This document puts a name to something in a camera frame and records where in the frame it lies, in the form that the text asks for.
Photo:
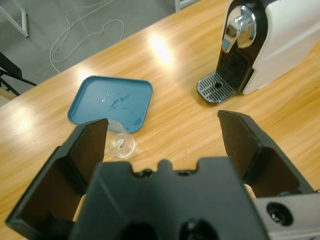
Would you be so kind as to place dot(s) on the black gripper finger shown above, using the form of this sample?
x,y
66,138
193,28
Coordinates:
x,y
260,155
55,180

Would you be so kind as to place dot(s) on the clear drinking glass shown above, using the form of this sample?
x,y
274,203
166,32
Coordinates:
x,y
123,146

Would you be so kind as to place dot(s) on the white capsule coffee machine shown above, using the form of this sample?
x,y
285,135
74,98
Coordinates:
x,y
282,37

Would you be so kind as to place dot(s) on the teal plastic tray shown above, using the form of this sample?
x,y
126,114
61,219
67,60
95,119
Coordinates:
x,y
112,90

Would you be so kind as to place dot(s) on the black chair legs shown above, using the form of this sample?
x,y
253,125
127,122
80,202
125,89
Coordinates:
x,y
10,72

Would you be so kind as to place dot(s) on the white metal frame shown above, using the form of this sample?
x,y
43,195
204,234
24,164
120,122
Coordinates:
x,y
23,22

